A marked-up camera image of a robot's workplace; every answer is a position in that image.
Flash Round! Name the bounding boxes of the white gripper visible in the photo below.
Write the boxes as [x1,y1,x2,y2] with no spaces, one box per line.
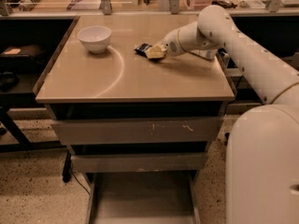
[145,29,185,59]

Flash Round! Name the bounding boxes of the dark blue rxbar wrapper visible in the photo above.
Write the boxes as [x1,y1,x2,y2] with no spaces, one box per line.
[135,43,151,57]

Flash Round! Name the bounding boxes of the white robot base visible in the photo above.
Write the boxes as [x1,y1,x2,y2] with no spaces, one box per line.
[225,105,299,224]

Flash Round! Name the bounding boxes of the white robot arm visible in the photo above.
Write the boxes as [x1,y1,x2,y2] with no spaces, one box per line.
[146,5,299,105]

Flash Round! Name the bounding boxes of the grey drawer cabinet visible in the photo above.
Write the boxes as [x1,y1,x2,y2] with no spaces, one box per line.
[32,14,237,224]

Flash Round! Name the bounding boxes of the top grey drawer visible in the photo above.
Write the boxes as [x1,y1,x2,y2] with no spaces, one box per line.
[51,117,222,145]

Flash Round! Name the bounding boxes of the middle grey drawer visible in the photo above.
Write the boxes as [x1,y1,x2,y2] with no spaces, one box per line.
[71,153,207,173]

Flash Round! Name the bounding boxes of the open bottom grey drawer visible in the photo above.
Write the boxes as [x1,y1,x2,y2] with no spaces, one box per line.
[85,171,201,224]

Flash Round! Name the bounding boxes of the clear plastic water bottle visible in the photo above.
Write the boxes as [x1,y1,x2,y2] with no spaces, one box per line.
[191,49,217,60]

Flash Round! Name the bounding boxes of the white ceramic bowl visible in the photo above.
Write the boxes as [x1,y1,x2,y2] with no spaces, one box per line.
[78,26,112,53]

